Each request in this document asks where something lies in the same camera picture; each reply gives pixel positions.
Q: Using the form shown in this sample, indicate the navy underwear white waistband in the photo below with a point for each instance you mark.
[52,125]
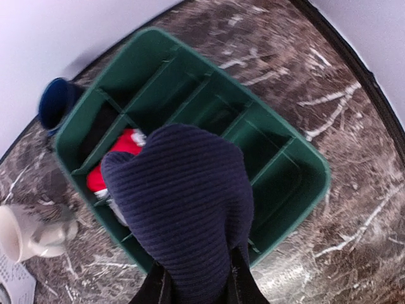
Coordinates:
[187,199]

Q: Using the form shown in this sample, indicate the small black sock in tray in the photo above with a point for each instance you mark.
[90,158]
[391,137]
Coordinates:
[103,120]

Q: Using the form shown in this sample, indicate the green divided organizer tray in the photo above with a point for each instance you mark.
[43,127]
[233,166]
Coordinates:
[156,79]

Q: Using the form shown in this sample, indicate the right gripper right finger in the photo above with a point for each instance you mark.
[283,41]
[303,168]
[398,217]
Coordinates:
[241,286]

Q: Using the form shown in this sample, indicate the red rolled sock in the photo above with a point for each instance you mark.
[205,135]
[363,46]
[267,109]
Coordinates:
[131,141]

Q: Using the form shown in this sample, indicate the grey patterned rolled sock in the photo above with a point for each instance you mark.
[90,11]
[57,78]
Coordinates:
[114,207]

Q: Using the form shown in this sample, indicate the dark blue mug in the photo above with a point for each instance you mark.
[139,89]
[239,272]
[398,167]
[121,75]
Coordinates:
[57,101]

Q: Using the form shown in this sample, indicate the cream floral mug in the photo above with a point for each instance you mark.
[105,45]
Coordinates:
[36,231]

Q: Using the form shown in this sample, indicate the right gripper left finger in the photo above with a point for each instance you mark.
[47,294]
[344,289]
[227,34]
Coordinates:
[156,288]

